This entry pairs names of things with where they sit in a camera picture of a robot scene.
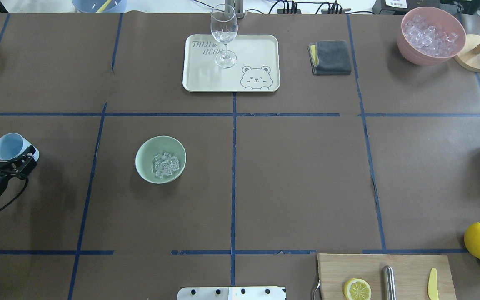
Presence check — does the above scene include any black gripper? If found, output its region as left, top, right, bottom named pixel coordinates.
left=0, top=147, right=39, bottom=180

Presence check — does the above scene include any light blue plastic cup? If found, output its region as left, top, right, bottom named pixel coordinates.
left=0, top=133, right=40, bottom=162

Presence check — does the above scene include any green bowl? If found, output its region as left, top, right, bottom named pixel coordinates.
left=135, top=135, right=186, bottom=184

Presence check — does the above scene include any blue bowl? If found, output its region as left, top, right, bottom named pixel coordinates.
left=72, top=0, right=128, bottom=13

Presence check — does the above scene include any pink bowl with ice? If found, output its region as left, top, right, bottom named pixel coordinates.
left=397, top=6, right=466, bottom=66

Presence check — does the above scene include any yellow plastic fork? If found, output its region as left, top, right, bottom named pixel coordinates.
left=95, top=0, right=112, bottom=13

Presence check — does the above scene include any clear wine glass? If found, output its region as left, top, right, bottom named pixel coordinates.
left=211, top=4, right=238, bottom=69

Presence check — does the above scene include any cream bear tray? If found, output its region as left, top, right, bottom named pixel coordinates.
left=182, top=34, right=280, bottom=93

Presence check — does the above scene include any grey folded cloth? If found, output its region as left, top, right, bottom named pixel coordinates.
left=308, top=40, right=352, bottom=76

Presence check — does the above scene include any wooden cutting board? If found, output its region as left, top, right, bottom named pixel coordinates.
left=317, top=254, right=457, bottom=300

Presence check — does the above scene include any lemon half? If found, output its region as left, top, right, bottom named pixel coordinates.
left=342, top=278, right=372, bottom=300

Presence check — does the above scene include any yellow plastic knife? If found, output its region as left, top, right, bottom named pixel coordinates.
left=428, top=267, right=439, bottom=300

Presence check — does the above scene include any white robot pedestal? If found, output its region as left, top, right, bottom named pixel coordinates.
left=177, top=285, right=287, bottom=300

